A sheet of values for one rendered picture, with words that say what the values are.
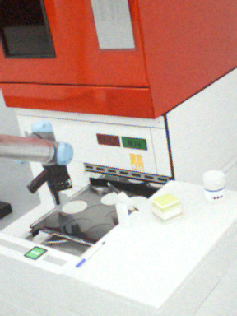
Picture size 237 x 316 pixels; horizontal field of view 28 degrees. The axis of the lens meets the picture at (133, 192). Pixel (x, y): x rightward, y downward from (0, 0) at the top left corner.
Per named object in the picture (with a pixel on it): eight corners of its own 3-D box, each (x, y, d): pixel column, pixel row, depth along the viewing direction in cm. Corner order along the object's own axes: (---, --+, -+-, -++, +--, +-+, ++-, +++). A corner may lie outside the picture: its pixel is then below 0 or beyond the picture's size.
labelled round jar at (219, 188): (211, 192, 166) (208, 169, 162) (229, 196, 162) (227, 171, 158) (201, 202, 161) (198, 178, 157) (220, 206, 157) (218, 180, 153)
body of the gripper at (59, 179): (73, 189, 180) (66, 160, 174) (52, 197, 177) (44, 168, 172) (67, 183, 186) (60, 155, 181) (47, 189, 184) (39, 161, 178)
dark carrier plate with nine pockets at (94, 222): (91, 185, 203) (90, 184, 203) (158, 199, 183) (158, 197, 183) (34, 226, 180) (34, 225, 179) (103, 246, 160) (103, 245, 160)
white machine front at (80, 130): (38, 179, 236) (16, 103, 217) (178, 209, 189) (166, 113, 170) (34, 183, 233) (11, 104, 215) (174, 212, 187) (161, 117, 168)
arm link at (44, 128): (24, 127, 168) (39, 118, 174) (31, 155, 173) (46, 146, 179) (40, 127, 164) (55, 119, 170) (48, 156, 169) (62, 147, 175)
